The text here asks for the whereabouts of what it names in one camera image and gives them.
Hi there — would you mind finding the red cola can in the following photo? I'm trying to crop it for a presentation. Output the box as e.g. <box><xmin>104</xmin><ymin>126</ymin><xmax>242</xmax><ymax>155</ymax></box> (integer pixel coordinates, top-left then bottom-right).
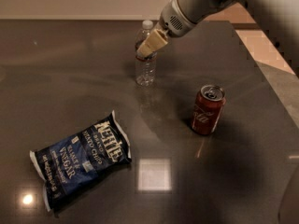
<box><xmin>192</xmin><ymin>84</ymin><xmax>226</xmax><ymax>135</ymax></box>

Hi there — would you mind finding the clear plastic water bottle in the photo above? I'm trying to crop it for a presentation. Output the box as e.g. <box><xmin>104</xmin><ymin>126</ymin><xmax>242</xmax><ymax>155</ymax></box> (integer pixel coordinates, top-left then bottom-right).
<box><xmin>135</xmin><ymin>20</ymin><xmax>157</xmax><ymax>86</ymax></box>

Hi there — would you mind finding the blue Kettle chip bag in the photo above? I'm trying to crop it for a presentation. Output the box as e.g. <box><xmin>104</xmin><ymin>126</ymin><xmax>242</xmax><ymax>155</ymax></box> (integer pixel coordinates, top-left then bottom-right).
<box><xmin>30</xmin><ymin>114</ymin><xmax>132</xmax><ymax>210</ymax></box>

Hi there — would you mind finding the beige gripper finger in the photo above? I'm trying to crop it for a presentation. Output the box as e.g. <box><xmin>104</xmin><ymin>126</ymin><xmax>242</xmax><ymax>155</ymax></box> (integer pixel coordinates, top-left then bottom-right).
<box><xmin>137</xmin><ymin>28</ymin><xmax>168</xmax><ymax>57</ymax></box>

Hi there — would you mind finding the white wall baseboard panel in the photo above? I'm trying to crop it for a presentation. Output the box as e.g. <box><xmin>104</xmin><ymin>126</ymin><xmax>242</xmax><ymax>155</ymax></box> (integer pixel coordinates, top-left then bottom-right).
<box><xmin>0</xmin><ymin>0</ymin><xmax>170</xmax><ymax>21</ymax></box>

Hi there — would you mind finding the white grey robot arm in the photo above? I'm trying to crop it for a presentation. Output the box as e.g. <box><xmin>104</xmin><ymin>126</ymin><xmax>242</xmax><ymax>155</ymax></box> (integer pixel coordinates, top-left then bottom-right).
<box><xmin>137</xmin><ymin>0</ymin><xmax>299</xmax><ymax>75</ymax></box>

